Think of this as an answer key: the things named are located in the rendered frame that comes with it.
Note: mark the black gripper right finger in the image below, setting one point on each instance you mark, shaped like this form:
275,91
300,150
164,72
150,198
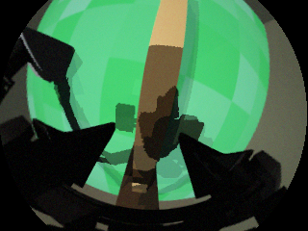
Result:
207,166

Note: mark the brown wooden rail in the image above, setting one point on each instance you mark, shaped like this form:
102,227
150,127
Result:
159,83

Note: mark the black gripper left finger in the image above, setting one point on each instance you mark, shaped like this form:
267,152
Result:
77,151

